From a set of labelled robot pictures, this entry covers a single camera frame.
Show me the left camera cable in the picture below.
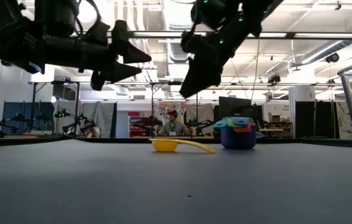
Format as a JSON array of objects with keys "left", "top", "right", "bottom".
[{"left": 75, "top": 0, "right": 103, "bottom": 35}]

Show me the black partition panel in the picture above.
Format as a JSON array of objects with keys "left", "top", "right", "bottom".
[{"left": 294, "top": 101, "right": 335, "bottom": 139}]

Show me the black ceiling spotlight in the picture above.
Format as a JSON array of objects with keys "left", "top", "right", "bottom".
[{"left": 325, "top": 52, "right": 340, "bottom": 64}]

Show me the cardboard box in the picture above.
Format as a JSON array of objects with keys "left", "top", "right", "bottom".
[{"left": 267, "top": 114, "right": 284, "bottom": 124}]

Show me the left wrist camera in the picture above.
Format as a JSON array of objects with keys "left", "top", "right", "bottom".
[{"left": 34, "top": 0, "right": 79, "bottom": 37}]

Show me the blue partition panel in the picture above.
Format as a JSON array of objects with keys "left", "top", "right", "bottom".
[{"left": 2, "top": 101, "right": 55, "bottom": 134}]

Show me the large black monitor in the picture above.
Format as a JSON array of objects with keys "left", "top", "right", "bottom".
[{"left": 218, "top": 96, "right": 253, "bottom": 119}]

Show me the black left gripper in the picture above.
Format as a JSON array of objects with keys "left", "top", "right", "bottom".
[{"left": 43, "top": 19, "right": 152, "bottom": 91}]

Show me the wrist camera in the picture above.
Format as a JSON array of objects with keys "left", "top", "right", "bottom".
[
  {"left": 34, "top": 0, "right": 79, "bottom": 37},
  {"left": 190, "top": 0, "right": 227, "bottom": 31}
]

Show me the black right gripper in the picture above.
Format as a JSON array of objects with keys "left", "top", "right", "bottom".
[{"left": 178, "top": 11, "right": 263, "bottom": 98}]

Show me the dark grey table mat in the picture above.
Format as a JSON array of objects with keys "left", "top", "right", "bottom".
[{"left": 0, "top": 141, "right": 352, "bottom": 224}]

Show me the black metal stand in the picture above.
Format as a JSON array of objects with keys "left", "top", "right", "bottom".
[{"left": 28, "top": 80, "right": 81, "bottom": 138}]

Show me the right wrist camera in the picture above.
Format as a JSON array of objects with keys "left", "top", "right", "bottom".
[{"left": 190, "top": 0, "right": 227, "bottom": 31}]

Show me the red shelf rack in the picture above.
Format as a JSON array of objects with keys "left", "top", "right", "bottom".
[{"left": 128, "top": 111, "right": 154, "bottom": 138}]

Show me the person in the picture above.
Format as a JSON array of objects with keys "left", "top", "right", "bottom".
[
  {"left": 157, "top": 108, "right": 193, "bottom": 137},
  {"left": 83, "top": 119, "right": 102, "bottom": 138}
]

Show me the purple measuring cup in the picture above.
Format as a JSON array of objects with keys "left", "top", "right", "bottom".
[{"left": 220, "top": 124, "right": 266, "bottom": 150}]

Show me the grey hanging cloth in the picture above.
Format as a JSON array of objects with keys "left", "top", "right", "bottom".
[{"left": 81, "top": 101, "right": 117, "bottom": 138}]

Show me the teal measuring cup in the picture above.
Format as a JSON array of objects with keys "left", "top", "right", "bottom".
[{"left": 213, "top": 118, "right": 231, "bottom": 131}]

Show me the orange measuring cup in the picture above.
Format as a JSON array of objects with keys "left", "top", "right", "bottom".
[{"left": 233, "top": 124, "right": 253, "bottom": 134}]

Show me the yellow measuring cup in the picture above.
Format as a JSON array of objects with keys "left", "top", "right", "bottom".
[{"left": 149, "top": 138, "right": 217, "bottom": 154}]

